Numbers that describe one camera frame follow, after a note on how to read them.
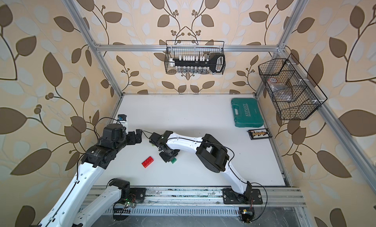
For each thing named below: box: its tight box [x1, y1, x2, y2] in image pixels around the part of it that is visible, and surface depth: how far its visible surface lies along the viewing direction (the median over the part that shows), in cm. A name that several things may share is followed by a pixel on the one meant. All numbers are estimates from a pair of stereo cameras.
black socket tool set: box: [169, 52, 226, 74], surface depth 86 cm
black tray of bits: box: [247, 128, 273, 140], surface depth 98 cm
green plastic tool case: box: [231, 97, 264, 128], surface depth 104 cm
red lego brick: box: [141, 155, 155, 169], surface depth 87 cm
